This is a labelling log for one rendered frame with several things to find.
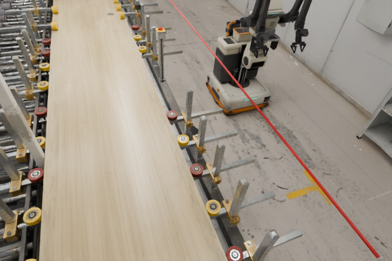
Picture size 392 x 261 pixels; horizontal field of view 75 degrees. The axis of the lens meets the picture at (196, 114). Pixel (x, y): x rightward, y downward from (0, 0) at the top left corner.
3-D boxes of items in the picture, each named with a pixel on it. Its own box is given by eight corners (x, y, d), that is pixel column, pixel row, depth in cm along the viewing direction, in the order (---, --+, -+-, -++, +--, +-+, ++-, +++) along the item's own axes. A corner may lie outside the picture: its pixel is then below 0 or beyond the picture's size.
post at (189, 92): (188, 135, 204) (191, 87, 172) (189, 138, 202) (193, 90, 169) (184, 136, 203) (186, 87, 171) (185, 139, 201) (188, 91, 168)
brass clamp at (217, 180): (213, 166, 166) (213, 161, 163) (221, 183, 157) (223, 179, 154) (204, 168, 164) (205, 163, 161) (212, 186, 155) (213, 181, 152)
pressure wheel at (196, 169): (194, 187, 155) (196, 176, 147) (186, 178, 159) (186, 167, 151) (204, 179, 159) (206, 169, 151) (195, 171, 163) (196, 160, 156)
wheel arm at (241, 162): (252, 159, 172) (253, 155, 169) (254, 163, 170) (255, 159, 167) (191, 176, 159) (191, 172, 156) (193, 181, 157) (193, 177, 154)
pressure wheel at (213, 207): (213, 226, 138) (215, 216, 131) (200, 217, 142) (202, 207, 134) (220, 215, 143) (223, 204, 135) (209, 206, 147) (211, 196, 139)
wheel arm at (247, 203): (271, 193, 157) (273, 189, 155) (274, 198, 155) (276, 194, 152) (206, 215, 144) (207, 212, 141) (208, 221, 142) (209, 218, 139)
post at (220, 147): (213, 187, 171) (223, 140, 138) (215, 192, 169) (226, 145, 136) (208, 189, 170) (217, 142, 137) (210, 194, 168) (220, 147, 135)
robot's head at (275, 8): (254, 6, 249) (262, -3, 235) (272, 4, 256) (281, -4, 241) (257, 20, 249) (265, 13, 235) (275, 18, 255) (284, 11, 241)
